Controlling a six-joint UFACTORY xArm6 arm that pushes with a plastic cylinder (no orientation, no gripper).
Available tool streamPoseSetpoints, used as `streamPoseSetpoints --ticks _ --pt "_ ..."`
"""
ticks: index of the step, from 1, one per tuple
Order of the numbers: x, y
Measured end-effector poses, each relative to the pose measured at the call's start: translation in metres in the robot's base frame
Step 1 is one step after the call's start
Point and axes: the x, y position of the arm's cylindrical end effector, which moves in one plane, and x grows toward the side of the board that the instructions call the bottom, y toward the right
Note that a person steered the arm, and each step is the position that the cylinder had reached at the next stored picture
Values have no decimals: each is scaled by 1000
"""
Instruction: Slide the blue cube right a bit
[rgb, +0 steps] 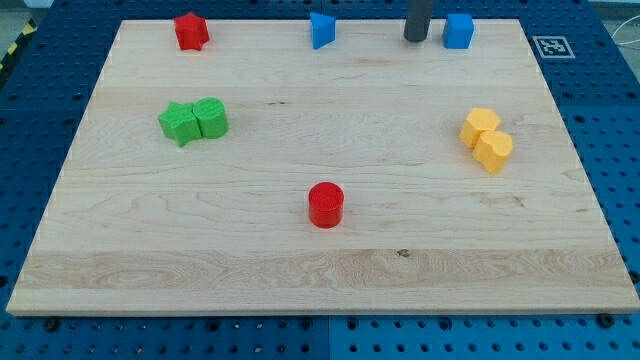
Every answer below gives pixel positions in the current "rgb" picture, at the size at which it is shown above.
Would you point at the red cylinder block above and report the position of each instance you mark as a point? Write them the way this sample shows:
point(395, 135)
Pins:
point(326, 204)

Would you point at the blue cube block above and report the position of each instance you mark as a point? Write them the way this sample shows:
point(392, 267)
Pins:
point(458, 31)

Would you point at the green star block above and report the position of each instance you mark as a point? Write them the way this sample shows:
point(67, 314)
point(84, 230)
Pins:
point(179, 123)

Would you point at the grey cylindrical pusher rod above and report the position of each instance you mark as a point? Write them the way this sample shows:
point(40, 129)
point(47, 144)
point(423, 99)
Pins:
point(417, 20)

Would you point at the yellow heart block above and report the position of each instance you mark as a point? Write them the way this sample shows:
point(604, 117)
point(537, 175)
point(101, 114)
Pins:
point(492, 150)

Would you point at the blue triangular prism block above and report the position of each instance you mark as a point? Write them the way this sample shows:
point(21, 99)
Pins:
point(323, 29)

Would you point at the green cylinder block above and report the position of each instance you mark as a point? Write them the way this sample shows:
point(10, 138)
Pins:
point(211, 116)

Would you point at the yellow hexagon block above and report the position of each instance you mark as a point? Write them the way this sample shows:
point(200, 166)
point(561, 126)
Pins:
point(477, 121)

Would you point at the white fiducial marker tag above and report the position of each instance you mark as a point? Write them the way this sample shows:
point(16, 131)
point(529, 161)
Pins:
point(553, 47)

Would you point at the red star block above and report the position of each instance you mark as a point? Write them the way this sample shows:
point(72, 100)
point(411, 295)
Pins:
point(191, 31)

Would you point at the light wooden board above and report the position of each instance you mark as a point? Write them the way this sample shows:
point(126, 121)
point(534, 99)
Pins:
point(138, 226)

